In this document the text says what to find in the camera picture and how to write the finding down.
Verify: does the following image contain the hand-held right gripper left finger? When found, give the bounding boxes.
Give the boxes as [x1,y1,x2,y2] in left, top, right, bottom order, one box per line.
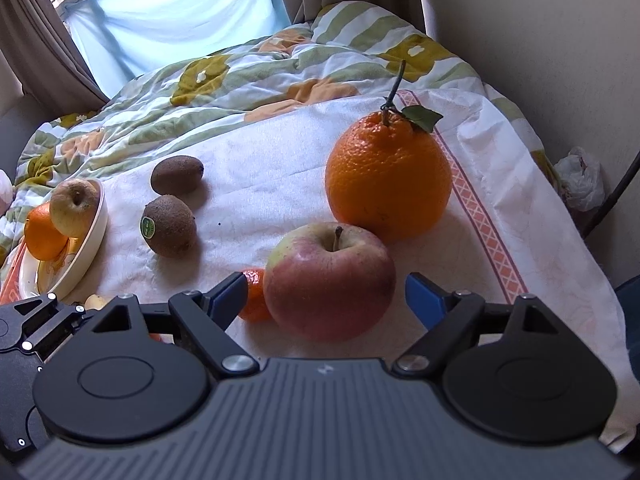
[89,271,261,378]

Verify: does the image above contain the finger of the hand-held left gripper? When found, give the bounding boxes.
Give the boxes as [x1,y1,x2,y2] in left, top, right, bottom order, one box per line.
[0,292,96,361]

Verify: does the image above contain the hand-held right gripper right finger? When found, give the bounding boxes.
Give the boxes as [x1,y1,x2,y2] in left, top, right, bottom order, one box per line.
[391,272,561,376]

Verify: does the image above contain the small mandarin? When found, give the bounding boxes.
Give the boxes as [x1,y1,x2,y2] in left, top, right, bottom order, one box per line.
[236,267,273,323]

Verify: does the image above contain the kiwi with green sticker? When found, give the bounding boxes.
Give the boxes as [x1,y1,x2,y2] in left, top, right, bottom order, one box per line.
[140,195,197,259]

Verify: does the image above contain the red apple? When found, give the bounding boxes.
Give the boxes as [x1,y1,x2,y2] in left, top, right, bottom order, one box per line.
[263,222,397,343]

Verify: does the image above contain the white bowl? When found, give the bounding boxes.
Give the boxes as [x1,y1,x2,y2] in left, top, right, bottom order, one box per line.
[17,177,110,301]

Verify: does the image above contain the round orange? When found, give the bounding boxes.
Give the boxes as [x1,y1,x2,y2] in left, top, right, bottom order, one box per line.
[24,202,71,261]

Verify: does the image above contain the plain brown kiwi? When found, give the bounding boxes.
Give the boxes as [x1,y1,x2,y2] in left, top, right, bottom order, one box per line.
[150,155,205,196]

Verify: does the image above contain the large orange with stem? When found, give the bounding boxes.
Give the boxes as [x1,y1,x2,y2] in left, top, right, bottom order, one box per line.
[325,60,453,243]

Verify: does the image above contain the white cloth with orange border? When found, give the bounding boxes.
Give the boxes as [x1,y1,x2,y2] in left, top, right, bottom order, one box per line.
[0,89,632,453]

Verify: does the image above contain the grey headboard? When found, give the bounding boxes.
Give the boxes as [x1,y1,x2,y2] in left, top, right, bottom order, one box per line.
[0,95,36,171]

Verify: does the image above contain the white plastic bag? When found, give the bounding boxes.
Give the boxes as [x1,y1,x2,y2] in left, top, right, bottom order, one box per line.
[552,146,606,211]

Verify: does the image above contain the person's blue trouser leg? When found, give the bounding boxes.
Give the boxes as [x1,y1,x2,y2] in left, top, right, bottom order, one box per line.
[612,275,640,361]

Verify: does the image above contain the floral quilt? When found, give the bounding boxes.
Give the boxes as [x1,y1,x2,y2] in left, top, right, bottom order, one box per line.
[0,1,566,286]

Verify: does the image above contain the light blue cloth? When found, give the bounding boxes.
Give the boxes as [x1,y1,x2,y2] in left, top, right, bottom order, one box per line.
[62,0,293,101]

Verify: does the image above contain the black cable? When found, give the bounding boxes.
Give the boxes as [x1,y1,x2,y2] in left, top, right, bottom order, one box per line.
[580,152,640,241]

